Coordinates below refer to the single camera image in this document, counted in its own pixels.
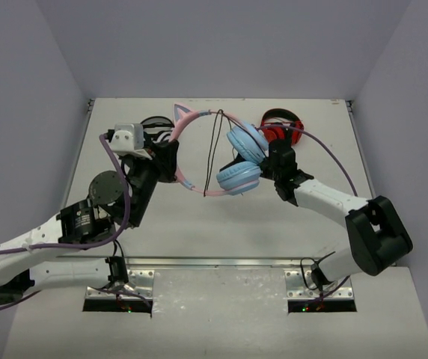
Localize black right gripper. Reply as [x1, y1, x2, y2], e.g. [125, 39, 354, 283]
[221, 144, 281, 184]

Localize pink blue cat-ear headphones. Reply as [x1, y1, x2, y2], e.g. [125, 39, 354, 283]
[168, 103, 269, 197]

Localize thin black headphone cable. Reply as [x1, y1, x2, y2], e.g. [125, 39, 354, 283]
[202, 108, 245, 197]

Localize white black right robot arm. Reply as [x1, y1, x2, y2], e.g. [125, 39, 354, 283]
[216, 140, 413, 290]

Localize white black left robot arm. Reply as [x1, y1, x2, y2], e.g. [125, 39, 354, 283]
[0, 133, 180, 310]

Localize white black headphones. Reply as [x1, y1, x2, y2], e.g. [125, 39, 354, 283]
[141, 116, 174, 143]

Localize red black headphones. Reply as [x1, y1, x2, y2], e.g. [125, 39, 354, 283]
[260, 108, 304, 146]

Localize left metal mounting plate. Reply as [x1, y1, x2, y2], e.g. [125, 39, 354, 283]
[85, 269, 155, 300]

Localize metal mounting plate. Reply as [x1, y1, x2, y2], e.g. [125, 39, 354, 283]
[284, 269, 354, 299]
[85, 269, 155, 300]

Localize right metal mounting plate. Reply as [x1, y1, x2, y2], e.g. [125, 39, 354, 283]
[284, 269, 354, 299]

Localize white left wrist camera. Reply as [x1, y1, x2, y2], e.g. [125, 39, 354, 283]
[110, 123, 144, 156]

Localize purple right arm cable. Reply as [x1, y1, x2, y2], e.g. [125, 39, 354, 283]
[257, 125, 358, 197]

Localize front aluminium rail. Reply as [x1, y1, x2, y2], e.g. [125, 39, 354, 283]
[124, 256, 314, 269]

